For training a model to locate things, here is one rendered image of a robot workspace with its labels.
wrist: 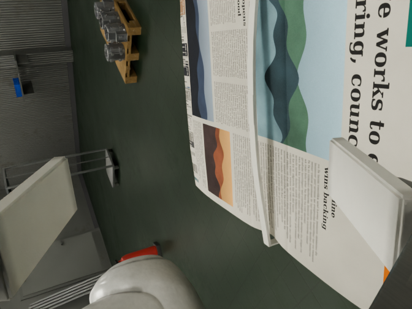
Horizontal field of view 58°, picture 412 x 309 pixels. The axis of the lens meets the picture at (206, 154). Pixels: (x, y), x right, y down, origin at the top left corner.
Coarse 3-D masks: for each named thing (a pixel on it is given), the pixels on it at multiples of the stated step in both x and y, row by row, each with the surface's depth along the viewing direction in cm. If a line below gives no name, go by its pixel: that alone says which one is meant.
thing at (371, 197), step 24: (336, 144) 17; (336, 168) 17; (360, 168) 14; (384, 168) 14; (336, 192) 18; (360, 192) 15; (384, 192) 13; (408, 192) 12; (360, 216) 15; (384, 216) 13; (408, 216) 12; (384, 240) 13; (384, 264) 13
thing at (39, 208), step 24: (48, 168) 17; (24, 192) 14; (48, 192) 16; (72, 192) 19; (0, 216) 12; (24, 216) 14; (48, 216) 16; (0, 240) 12; (24, 240) 14; (48, 240) 16; (0, 264) 12; (24, 264) 14; (0, 288) 12
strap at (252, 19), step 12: (252, 0) 32; (252, 12) 32; (252, 24) 32; (252, 36) 32; (252, 48) 32; (252, 60) 32; (252, 72) 33; (252, 84) 33; (252, 96) 33; (252, 108) 34; (252, 120) 34; (252, 132) 35; (252, 144) 35; (252, 156) 36; (264, 204) 37; (264, 216) 37; (264, 228) 38; (264, 240) 39
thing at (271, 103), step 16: (272, 0) 30; (272, 16) 31; (256, 32) 33; (272, 32) 31; (256, 48) 34; (272, 48) 32; (256, 64) 34; (272, 64) 32; (256, 80) 35; (272, 80) 33; (256, 96) 35; (272, 96) 33; (272, 112) 34; (272, 128) 34; (272, 144) 35; (272, 160) 35; (272, 176) 36; (272, 192) 36; (256, 208) 40; (272, 208) 37; (256, 224) 40; (272, 224) 38
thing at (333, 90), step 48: (288, 0) 29; (336, 0) 25; (384, 0) 22; (288, 48) 30; (336, 48) 26; (384, 48) 22; (288, 96) 31; (336, 96) 26; (384, 96) 23; (288, 144) 33; (384, 144) 24; (288, 192) 34; (288, 240) 35; (336, 240) 29; (336, 288) 30
